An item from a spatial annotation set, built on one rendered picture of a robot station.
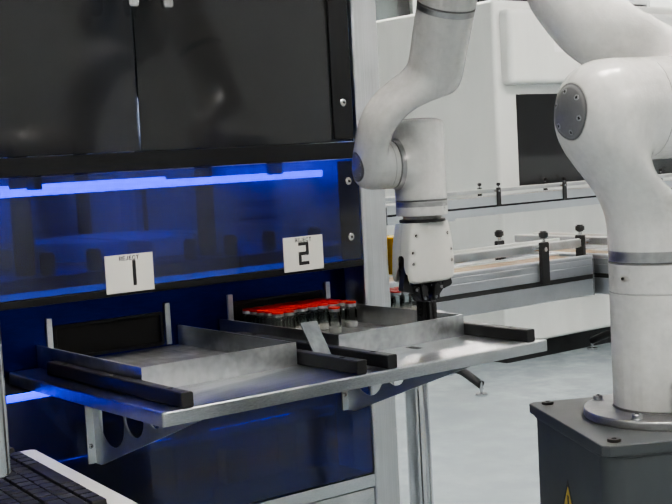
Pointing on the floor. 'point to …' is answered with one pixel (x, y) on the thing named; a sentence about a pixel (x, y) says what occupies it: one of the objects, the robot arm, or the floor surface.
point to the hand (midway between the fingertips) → (426, 312)
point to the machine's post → (372, 244)
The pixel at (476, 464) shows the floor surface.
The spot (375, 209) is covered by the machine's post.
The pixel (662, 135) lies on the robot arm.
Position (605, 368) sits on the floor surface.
